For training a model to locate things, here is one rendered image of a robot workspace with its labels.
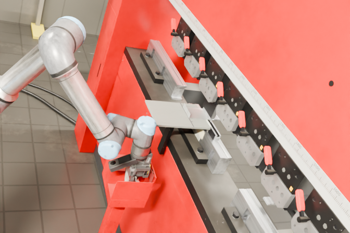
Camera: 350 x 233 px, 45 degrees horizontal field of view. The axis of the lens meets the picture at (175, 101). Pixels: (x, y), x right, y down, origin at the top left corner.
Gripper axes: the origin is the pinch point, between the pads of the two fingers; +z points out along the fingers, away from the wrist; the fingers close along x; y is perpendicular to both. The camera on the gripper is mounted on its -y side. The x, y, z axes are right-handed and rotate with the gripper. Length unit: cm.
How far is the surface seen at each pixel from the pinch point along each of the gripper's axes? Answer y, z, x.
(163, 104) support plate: 17.5, -25.4, 25.4
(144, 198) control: 7.5, 2.0, -5.0
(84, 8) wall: 18, 46, 300
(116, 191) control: -5.2, -2.5, -4.9
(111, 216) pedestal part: -2.1, 20.7, 2.1
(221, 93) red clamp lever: 33, -45, 7
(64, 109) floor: -8, 73, 153
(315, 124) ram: 41, -65, -38
